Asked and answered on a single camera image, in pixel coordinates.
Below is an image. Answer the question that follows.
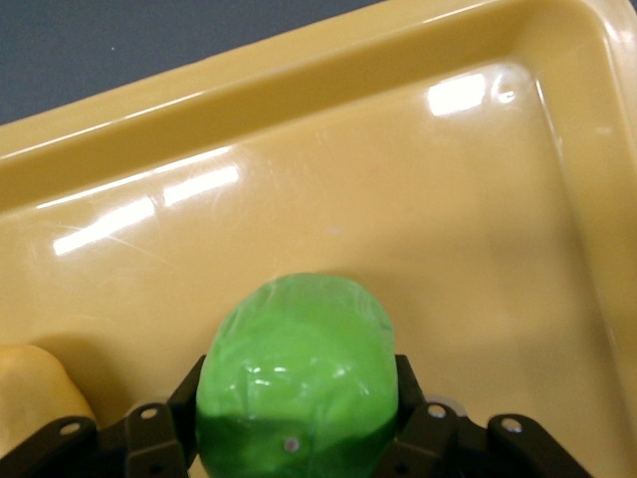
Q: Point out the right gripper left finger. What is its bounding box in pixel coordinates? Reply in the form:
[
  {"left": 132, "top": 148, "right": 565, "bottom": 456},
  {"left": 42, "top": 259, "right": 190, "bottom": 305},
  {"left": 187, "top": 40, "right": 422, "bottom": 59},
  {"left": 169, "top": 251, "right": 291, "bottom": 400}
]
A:
[{"left": 0, "top": 353, "right": 206, "bottom": 478}]

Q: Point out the green apple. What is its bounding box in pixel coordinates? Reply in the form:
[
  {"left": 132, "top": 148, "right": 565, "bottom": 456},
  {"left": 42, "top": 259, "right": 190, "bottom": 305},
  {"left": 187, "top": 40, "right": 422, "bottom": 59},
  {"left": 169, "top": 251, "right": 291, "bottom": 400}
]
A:
[{"left": 194, "top": 271, "right": 400, "bottom": 478}]

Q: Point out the yellow-brown potato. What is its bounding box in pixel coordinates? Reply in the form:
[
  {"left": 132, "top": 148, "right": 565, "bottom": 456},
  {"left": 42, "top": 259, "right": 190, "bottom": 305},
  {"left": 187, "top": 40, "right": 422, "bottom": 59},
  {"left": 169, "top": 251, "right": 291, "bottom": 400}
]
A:
[{"left": 0, "top": 345, "right": 97, "bottom": 450}]

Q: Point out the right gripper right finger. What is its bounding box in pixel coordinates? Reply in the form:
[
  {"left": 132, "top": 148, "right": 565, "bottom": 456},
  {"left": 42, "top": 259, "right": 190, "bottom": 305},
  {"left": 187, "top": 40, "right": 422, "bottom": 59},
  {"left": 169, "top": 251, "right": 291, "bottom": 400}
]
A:
[{"left": 381, "top": 353, "right": 594, "bottom": 478}]

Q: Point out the dark grey table mat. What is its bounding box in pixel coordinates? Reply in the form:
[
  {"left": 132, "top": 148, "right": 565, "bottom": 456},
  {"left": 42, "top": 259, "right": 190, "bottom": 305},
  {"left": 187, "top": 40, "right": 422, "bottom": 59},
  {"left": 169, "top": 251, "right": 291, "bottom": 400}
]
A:
[{"left": 0, "top": 0, "right": 495, "bottom": 131}]

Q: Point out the yellow plastic tray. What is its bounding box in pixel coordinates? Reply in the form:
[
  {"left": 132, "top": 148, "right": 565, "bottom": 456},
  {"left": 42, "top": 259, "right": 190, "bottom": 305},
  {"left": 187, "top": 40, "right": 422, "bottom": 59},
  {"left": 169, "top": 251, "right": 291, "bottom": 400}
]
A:
[{"left": 0, "top": 0, "right": 637, "bottom": 478}]

